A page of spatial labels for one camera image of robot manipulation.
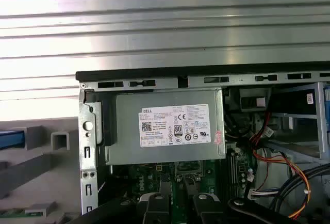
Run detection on green RAM stick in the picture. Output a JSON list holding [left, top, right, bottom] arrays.
[[0, 208, 56, 219]]

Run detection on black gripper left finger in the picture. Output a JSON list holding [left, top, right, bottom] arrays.
[[65, 179, 173, 224]]

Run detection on green motherboard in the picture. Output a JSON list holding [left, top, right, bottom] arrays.
[[110, 143, 258, 224]]

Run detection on grey power supply unit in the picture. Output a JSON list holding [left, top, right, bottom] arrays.
[[105, 87, 227, 167]]

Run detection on grey parts rack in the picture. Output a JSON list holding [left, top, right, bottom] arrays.
[[0, 120, 81, 224]]

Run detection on orange wire bundle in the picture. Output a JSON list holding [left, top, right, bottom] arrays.
[[249, 111, 311, 219]]

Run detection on thick black cable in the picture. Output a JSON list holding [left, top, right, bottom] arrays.
[[278, 167, 330, 224]]

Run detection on black RAM slot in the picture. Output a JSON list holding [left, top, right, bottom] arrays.
[[233, 151, 240, 193], [227, 151, 234, 193]]

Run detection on silver drive cage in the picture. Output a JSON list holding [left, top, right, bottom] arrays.
[[270, 82, 330, 160]]

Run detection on black open PC case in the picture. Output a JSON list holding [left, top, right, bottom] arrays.
[[75, 70, 330, 224]]

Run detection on hard disk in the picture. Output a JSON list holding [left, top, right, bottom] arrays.
[[0, 129, 28, 150]]

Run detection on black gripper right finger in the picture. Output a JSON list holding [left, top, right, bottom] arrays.
[[184, 177, 284, 224]]

